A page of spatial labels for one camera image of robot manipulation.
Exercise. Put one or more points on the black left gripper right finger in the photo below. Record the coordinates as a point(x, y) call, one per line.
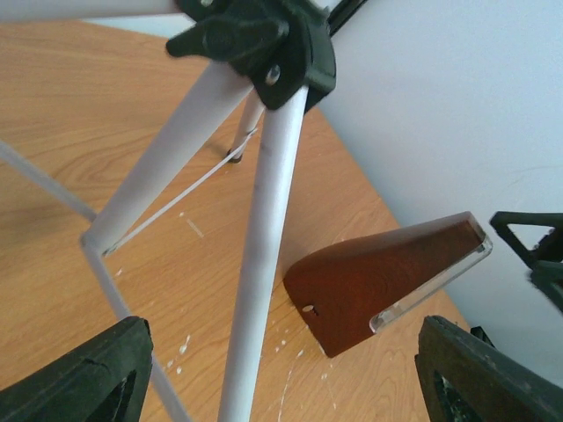
point(462, 378)

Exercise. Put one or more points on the brown wooden metronome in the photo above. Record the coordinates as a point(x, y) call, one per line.
point(338, 289)

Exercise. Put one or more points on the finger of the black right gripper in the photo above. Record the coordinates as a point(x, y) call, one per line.
point(546, 276)
point(532, 236)

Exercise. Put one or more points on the black enclosure frame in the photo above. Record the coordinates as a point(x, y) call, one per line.
point(342, 12)

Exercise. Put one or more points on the clear plastic metronome cover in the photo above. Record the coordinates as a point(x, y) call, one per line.
point(457, 245)

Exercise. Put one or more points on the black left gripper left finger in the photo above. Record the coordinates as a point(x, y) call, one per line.
point(104, 379)

